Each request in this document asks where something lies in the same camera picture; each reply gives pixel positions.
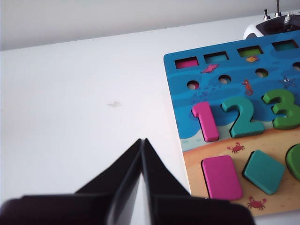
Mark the green number three block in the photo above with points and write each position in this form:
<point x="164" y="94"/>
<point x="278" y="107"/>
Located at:
<point x="293" y="110"/>

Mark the green oval block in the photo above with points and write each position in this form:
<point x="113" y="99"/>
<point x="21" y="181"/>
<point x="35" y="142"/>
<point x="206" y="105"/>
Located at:
<point x="294" y="161"/>

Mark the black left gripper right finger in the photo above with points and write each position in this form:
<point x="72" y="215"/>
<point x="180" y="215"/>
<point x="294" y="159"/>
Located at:
<point x="161" y="178"/>

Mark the teal number two block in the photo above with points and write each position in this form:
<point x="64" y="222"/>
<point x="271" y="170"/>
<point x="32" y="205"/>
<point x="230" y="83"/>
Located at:
<point x="248" y="130"/>

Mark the pink rectangle block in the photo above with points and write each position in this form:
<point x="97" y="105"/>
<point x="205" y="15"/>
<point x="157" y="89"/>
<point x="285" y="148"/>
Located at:
<point x="221" y="178"/>

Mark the teal diamond block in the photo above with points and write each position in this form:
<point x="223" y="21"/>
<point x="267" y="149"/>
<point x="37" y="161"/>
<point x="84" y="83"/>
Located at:
<point x="263" y="172"/>

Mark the silver black remote controller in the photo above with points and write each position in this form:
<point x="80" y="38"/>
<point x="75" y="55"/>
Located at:
<point x="250" y="30"/>

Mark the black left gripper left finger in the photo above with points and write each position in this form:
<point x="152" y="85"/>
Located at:
<point x="124" y="178"/>

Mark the colourful wooden puzzle board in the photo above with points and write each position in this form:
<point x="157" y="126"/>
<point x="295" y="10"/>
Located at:
<point x="182" y="93"/>

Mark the pink number one block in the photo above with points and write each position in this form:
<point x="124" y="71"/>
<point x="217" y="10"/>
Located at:
<point x="208" y="126"/>

